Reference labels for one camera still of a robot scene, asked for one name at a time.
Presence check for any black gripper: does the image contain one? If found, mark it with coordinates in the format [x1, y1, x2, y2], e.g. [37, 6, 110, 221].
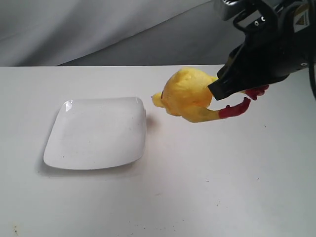
[208, 0, 316, 100]

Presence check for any yellow rubber chicken toy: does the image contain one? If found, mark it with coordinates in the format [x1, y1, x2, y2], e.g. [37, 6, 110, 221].
[151, 67, 269, 123]

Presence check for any white square plate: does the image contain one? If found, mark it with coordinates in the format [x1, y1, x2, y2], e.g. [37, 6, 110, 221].
[43, 97, 146, 170]

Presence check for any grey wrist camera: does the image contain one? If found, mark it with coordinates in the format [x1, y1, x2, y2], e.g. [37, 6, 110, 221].
[214, 0, 251, 21]

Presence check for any black cable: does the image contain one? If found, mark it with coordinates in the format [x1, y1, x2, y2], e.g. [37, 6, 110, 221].
[308, 59, 316, 99]

